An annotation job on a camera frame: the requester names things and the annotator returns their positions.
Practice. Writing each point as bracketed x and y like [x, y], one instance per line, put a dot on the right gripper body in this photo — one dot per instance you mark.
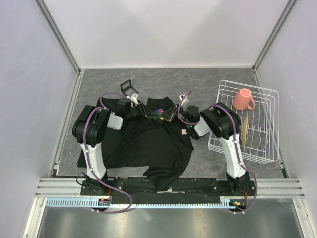
[183, 114]

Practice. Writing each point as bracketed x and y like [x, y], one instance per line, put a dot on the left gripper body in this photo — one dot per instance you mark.
[134, 114]

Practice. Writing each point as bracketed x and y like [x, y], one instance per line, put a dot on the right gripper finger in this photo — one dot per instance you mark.
[164, 115]
[172, 113]

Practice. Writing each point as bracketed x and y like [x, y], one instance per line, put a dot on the black polo shirt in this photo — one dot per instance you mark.
[169, 143]

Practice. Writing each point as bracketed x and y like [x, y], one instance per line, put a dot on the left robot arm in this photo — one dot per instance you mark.
[112, 135]

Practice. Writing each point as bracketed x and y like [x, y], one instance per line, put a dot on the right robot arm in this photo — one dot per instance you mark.
[224, 123]

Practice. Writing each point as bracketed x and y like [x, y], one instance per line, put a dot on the black phone stand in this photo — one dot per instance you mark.
[127, 87]

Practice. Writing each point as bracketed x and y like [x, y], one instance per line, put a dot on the pink mug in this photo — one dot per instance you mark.
[244, 100]

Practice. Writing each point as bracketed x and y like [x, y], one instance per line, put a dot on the beige object in basket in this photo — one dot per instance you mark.
[244, 131]

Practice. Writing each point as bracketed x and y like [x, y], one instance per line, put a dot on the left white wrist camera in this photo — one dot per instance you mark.
[134, 97]

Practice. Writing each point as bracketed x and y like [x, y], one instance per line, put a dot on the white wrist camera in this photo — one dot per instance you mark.
[134, 97]
[183, 100]

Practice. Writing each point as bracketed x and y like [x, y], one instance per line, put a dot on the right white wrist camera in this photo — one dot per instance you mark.
[183, 100]

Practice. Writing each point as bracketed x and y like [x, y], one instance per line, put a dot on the white wire basket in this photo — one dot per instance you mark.
[262, 139]

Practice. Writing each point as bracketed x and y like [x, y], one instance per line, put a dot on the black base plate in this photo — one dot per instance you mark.
[183, 189]

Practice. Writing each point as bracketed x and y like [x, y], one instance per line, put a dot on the slotted cable duct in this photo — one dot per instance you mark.
[98, 203]

